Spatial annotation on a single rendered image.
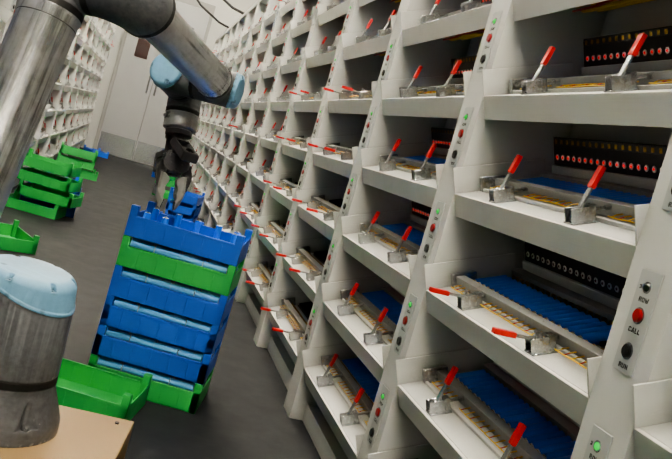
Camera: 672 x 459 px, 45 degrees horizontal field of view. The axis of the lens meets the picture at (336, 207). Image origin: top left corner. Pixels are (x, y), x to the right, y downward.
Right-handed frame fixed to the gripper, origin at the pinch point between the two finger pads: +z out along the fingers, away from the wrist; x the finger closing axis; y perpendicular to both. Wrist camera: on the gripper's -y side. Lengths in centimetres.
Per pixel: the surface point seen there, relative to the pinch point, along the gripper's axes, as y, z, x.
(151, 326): 1.8, 31.8, -2.3
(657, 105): -138, -5, -13
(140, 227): 0.2, 7.6, 6.0
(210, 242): -9.0, 8.7, -9.8
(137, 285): 2.4, 22.1, 3.2
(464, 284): -85, 15, -30
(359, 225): -14, -4, -51
